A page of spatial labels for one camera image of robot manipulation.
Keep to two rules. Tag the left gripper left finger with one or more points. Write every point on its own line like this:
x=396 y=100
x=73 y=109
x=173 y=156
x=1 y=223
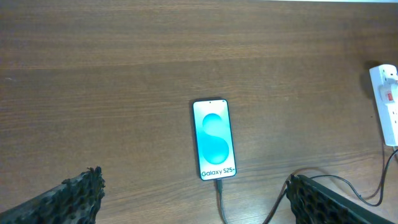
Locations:
x=75 y=200

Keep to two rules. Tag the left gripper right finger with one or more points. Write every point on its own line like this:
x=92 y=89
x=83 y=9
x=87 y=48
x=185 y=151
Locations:
x=313 y=203

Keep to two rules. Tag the blue Galaxy smartphone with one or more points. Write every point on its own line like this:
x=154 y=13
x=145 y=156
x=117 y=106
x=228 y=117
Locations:
x=214 y=139

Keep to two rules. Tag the white USB charger adapter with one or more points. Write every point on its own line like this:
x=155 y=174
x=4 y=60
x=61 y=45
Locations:
x=388 y=93

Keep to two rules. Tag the white power strip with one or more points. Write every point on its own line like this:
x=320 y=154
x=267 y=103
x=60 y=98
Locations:
x=387 y=113

